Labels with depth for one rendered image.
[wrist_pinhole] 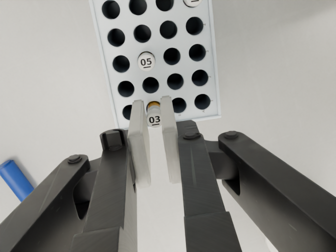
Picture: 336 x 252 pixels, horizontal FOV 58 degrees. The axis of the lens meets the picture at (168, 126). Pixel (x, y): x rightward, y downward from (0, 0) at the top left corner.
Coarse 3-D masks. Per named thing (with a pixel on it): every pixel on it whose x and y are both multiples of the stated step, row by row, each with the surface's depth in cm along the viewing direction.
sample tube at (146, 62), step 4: (144, 52) 22; (148, 52) 23; (140, 56) 21; (144, 56) 21; (148, 56) 21; (152, 56) 21; (140, 60) 21; (144, 60) 21; (148, 60) 21; (152, 60) 21; (140, 64) 21; (144, 64) 21; (148, 64) 21; (152, 64) 21; (140, 68) 21; (144, 68) 21; (148, 68) 21; (152, 68) 21
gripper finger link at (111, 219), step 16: (112, 144) 14; (112, 160) 13; (128, 160) 13; (96, 176) 12; (112, 176) 12; (128, 176) 12; (96, 192) 11; (112, 192) 10; (128, 192) 11; (96, 208) 10; (112, 208) 10; (128, 208) 11; (96, 224) 9; (112, 224) 9; (128, 224) 10; (80, 240) 8; (96, 240) 8; (112, 240) 7; (128, 240) 9
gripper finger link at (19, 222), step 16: (64, 160) 14; (80, 160) 13; (48, 176) 12; (64, 176) 12; (80, 176) 13; (32, 192) 11; (48, 192) 11; (64, 192) 11; (16, 208) 10; (32, 208) 10; (48, 208) 10; (64, 208) 11; (80, 208) 13; (0, 224) 10; (16, 224) 10; (32, 224) 9; (48, 224) 10; (64, 224) 11; (80, 224) 12; (0, 240) 9; (16, 240) 9; (32, 240) 9; (48, 240) 10; (64, 240) 11
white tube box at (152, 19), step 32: (96, 0) 21; (128, 0) 21; (160, 0) 24; (96, 32) 21; (128, 32) 22; (160, 32) 25; (192, 32) 25; (128, 64) 26; (160, 64) 23; (192, 64) 23; (128, 96) 23; (160, 96) 23; (192, 96) 24
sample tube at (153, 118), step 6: (150, 102) 24; (156, 102) 24; (150, 108) 22; (156, 108) 22; (150, 114) 21; (156, 114) 21; (150, 120) 21; (156, 120) 21; (150, 126) 21; (156, 126) 21
